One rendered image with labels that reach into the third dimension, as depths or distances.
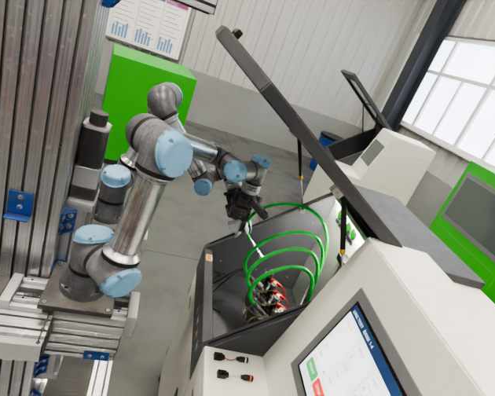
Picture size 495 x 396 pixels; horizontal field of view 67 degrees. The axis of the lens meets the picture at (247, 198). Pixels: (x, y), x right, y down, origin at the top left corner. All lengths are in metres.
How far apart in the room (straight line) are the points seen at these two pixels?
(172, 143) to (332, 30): 7.49
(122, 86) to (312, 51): 4.66
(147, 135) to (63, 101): 0.33
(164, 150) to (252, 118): 7.22
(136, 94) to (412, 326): 4.08
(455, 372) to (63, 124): 1.21
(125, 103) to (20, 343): 3.61
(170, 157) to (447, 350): 0.77
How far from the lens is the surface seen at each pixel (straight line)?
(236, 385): 1.35
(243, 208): 1.47
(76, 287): 1.34
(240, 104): 8.06
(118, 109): 4.67
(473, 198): 4.31
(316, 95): 8.44
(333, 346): 1.16
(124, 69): 4.57
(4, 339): 1.38
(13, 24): 1.28
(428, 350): 0.96
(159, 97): 1.57
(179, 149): 1.01
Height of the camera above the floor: 1.97
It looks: 22 degrees down
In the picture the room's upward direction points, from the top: 21 degrees clockwise
